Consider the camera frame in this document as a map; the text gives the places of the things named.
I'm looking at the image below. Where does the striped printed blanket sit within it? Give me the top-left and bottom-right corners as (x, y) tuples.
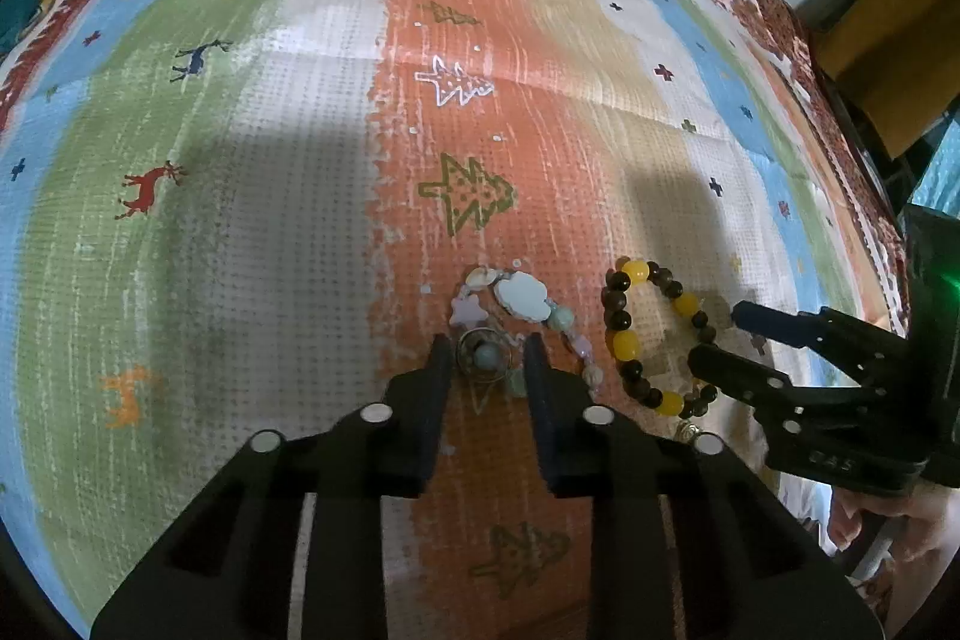
(0, 0), (893, 640)

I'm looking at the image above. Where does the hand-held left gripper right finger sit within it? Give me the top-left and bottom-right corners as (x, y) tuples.
(523, 334), (886, 640)

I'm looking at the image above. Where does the blue printed cloth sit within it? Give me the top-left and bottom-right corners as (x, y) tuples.
(919, 119), (960, 215)

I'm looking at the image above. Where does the pastel cloud charm bracelet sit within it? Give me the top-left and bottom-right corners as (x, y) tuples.
(450, 265), (605, 416)

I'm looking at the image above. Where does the person's right hand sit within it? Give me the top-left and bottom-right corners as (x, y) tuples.
(829, 481), (959, 570)

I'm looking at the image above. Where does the yellow and brown bead bracelet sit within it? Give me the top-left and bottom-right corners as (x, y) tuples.
(602, 260), (732, 444)

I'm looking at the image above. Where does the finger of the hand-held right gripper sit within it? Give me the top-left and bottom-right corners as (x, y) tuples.
(688, 344), (878, 438)
(731, 300), (910, 386)

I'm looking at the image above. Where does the mustard yellow cloth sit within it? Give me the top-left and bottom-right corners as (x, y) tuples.
(814, 0), (960, 161)

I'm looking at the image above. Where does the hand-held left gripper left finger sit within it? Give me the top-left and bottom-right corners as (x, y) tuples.
(90, 332), (455, 640)

